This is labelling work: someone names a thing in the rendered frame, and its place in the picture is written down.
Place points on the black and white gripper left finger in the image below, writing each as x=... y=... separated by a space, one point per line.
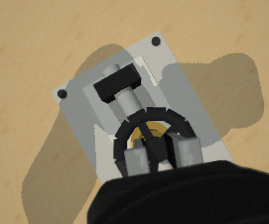
x=137 y=158

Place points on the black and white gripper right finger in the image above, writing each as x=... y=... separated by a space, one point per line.
x=183 y=151

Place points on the white mounting plate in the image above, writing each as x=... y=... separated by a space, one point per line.
x=174 y=85

